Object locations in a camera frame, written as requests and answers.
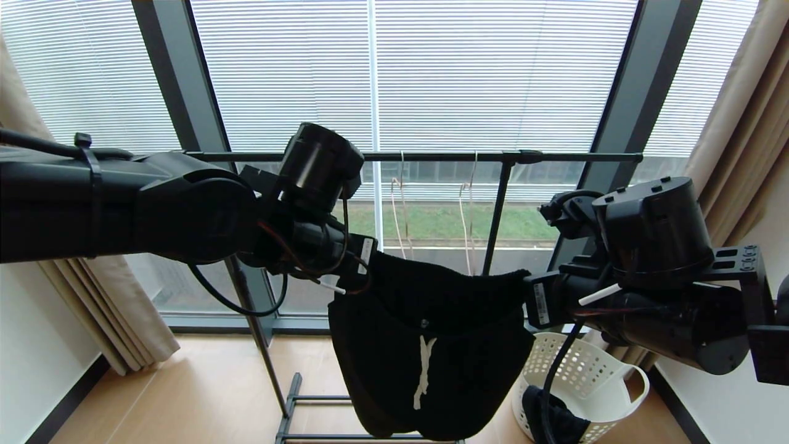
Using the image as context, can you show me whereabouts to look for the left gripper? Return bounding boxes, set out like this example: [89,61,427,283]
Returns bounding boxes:
[256,213,380,281]

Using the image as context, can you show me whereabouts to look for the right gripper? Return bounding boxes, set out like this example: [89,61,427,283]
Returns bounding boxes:
[524,262,751,375]

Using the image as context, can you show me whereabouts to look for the black shorts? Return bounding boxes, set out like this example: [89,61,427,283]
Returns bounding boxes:
[327,250,536,442]

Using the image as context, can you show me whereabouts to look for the white laundry basket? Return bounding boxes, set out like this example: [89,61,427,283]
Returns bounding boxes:
[513,332,650,444]

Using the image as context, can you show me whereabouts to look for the pink clothes hanger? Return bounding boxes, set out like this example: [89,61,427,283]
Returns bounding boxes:
[457,151,479,276]
[390,151,415,260]

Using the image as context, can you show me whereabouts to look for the heap of clothes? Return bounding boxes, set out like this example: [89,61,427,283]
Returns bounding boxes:
[522,385,591,444]

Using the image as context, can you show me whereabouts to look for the black clothes rack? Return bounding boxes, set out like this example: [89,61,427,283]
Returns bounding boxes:
[185,150,644,444]

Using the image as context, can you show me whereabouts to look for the window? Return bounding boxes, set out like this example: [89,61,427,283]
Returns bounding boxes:
[0,0,762,334]

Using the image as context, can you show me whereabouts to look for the beige curtain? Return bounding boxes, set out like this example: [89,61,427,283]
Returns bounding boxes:
[0,37,179,376]
[583,0,789,371]

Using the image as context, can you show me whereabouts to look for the black cable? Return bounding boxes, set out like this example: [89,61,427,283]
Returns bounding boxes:
[541,321,586,444]
[188,262,289,318]

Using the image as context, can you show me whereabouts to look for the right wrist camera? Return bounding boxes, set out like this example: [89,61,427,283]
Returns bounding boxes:
[538,190,608,242]

